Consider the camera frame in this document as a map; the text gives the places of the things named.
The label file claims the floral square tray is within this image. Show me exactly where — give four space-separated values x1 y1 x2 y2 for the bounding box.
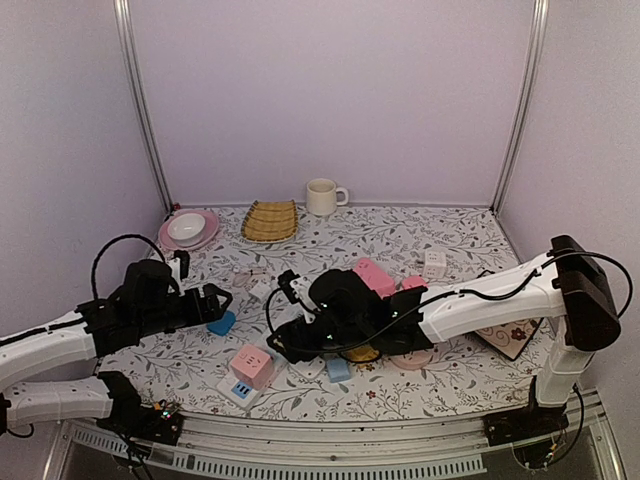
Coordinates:
475 319 542 361

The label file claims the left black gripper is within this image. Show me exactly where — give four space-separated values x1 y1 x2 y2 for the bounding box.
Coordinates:
136 283 233 339

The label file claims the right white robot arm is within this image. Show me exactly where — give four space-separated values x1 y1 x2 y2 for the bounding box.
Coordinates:
267 235 624 436

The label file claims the left aluminium corner post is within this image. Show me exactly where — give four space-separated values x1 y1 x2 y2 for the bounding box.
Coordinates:
113 0 174 214

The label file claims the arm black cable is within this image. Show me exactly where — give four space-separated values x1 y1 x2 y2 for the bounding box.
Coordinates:
264 252 633 361
89 233 166 301

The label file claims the pink cube adapter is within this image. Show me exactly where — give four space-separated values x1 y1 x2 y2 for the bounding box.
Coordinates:
230 345 274 390

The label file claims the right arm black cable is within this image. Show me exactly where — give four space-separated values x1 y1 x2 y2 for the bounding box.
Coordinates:
264 252 633 361

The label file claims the light blue plug adapter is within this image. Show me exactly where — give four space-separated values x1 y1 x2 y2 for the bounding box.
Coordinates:
326 358 351 383

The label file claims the cream ceramic mug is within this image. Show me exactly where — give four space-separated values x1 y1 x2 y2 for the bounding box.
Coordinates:
306 178 350 217

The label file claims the pink power strip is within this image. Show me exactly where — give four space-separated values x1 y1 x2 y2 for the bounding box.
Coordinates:
353 258 396 298

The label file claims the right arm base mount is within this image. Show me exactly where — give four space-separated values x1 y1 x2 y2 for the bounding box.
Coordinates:
482 376 569 446

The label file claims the aluminium corner post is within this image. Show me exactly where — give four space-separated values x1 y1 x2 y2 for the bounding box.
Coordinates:
491 0 550 216
113 0 174 214

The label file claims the white bowl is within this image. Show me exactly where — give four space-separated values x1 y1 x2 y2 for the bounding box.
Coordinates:
167 213 206 247

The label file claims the pink plate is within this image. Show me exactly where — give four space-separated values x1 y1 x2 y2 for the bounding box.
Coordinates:
158 209 220 251

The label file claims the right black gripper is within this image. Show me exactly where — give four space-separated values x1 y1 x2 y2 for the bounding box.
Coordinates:
267 314 370 363

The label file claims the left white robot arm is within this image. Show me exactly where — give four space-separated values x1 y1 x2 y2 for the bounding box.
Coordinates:
1 260 233 434

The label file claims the white power strip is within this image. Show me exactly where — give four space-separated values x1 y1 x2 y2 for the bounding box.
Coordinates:
216 357 286 411

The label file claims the yellow bamboo tray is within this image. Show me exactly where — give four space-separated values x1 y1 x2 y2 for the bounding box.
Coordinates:
241 200 298 244

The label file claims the white floral cube adapter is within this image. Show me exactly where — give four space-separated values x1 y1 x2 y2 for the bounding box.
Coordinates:
422 250 447 279

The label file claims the white charger with prongs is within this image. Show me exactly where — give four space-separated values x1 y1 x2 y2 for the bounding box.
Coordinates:
249 281 272 302

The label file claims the small pink plug adapter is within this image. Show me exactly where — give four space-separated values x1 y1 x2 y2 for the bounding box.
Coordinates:
401 275 428 290

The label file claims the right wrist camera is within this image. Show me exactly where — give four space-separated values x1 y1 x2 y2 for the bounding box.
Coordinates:
277 270 318 324

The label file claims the cyan cube adapter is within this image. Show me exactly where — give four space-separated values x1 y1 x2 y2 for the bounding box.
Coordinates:
206 311 236 336

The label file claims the right aluminium corner post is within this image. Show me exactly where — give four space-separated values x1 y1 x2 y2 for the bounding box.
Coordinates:
491 0 550 216

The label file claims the yellow cube adapter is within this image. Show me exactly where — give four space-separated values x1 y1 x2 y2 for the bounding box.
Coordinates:
344 348 381 364

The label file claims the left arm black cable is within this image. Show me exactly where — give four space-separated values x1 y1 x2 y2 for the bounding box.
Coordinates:
89 233 166 301

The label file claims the aluminium front rail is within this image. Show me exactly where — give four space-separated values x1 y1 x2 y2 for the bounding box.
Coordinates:
42 375 632 479

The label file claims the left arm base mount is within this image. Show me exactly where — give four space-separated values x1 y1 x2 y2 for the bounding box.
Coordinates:
96 371 184 446

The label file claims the round pink socket hub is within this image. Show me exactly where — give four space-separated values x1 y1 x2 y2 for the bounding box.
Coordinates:
389 351 433 371

